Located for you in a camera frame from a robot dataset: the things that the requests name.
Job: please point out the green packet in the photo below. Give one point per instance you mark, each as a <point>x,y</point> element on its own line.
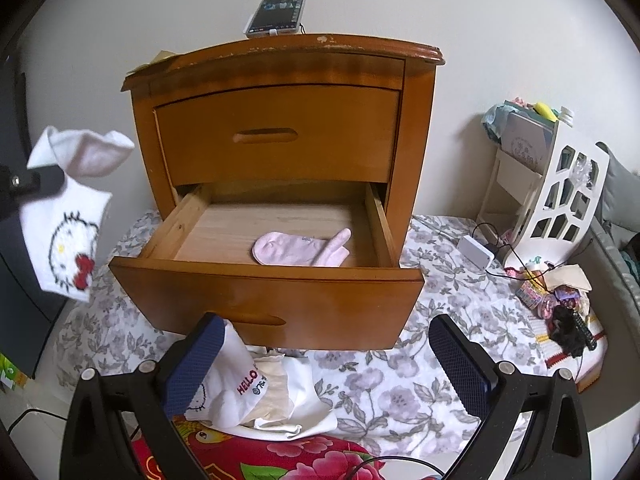
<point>12,372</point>

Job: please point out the white garment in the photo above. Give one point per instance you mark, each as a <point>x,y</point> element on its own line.
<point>305,400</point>

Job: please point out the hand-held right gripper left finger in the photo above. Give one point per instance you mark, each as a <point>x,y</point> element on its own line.
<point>195,360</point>

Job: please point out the white organizer rack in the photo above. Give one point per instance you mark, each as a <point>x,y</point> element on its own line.
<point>555,235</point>

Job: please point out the grey padded cushion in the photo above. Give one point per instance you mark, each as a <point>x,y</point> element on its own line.
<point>617,240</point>

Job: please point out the wooden nightstand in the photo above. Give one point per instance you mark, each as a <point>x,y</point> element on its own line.
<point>420,120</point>

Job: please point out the black panel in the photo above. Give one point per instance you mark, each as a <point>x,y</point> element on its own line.
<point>20,285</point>

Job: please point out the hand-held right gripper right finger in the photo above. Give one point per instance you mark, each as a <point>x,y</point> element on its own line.
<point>457,365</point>

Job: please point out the white power adapter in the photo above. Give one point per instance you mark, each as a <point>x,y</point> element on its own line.
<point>476,252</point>

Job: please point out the floral bed sheet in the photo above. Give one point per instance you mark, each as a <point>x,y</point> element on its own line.
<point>400,385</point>

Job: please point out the colourful toy box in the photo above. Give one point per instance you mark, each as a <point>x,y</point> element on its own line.
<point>530,294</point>

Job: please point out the tan paper sheet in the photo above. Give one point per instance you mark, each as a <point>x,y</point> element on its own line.
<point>152,62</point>

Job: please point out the white bottle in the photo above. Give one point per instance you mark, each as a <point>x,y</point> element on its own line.
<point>565,114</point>

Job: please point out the beige cloth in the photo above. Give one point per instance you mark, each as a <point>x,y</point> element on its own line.
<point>567,277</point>

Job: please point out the grey printed box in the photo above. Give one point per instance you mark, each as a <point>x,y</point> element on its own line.
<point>527,140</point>

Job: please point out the pink sock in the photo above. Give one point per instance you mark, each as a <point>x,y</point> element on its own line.
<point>285,250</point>

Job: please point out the red floral blanket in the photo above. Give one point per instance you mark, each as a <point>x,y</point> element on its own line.
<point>280,460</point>

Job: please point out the plain wooden drawer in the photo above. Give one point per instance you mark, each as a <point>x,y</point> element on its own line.
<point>325,135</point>

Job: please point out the yellow toy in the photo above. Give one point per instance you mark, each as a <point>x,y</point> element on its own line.
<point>544,111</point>

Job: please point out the white cat-print sock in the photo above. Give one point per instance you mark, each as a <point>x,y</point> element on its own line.
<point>70,240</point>
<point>225,385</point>

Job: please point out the blue plastic bag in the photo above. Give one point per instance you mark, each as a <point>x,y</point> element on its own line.
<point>494,122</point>

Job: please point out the wooden drawer with clothes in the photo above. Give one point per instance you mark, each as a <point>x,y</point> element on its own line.
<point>325,305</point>

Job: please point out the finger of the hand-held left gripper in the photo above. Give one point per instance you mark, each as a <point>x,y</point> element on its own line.
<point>45,183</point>

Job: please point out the smartphone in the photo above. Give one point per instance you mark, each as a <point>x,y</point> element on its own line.
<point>276,12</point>

